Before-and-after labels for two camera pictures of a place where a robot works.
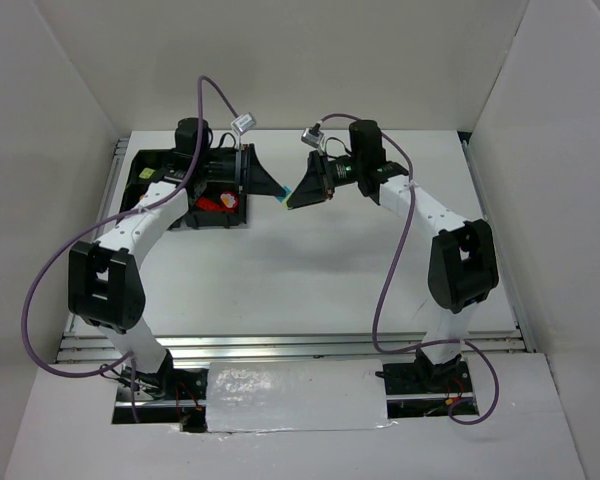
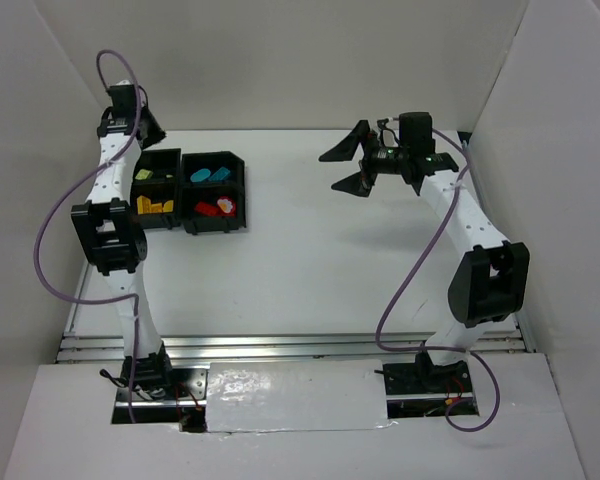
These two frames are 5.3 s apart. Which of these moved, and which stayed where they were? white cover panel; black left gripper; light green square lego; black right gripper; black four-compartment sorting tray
Moved: black right gripper; black left gripper
Stayed: black four-compartment sorting tray; white cover panel; light green square lego
